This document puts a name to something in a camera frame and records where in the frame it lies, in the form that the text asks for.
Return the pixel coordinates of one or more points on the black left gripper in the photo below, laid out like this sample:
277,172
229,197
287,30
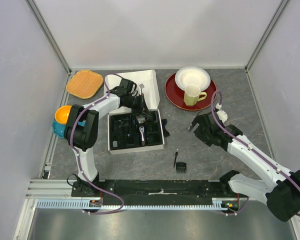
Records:
142,105

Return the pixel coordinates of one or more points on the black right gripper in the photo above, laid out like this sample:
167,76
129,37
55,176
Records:
198,132

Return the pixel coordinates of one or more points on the silver black hair clipper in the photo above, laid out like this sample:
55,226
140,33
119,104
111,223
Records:
141,130

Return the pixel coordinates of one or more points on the black cleaning brush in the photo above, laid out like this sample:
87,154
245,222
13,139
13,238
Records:
175,159

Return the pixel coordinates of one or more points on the black guard comb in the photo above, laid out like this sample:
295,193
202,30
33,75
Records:
181,167
164,129

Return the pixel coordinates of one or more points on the white cardboard box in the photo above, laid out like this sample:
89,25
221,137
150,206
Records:
150,92

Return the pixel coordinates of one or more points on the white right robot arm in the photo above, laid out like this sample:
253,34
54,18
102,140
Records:
278,187

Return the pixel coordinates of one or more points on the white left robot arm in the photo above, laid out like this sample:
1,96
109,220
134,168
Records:
81,129

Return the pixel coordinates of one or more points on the black plastic insert tray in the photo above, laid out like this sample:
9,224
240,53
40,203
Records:
123,134

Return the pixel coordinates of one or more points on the light green mug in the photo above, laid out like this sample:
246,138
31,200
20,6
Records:
193,94

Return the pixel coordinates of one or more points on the red round plate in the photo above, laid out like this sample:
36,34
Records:
176,96

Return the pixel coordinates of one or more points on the white ceramic bowl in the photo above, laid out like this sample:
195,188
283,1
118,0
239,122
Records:
192,75

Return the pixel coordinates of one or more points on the woven orange tray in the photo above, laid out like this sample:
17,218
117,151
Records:
84,84

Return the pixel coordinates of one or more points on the orange small bowl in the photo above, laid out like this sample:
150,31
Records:
62,114

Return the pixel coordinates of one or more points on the teal dotted plate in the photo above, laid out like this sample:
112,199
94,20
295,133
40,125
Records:
58,129

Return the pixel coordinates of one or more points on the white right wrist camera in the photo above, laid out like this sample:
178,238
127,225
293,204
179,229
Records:
222,115

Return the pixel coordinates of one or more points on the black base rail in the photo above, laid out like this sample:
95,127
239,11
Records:
151,192

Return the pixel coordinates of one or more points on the light blue cable duct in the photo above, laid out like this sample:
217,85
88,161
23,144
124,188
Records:
90,205

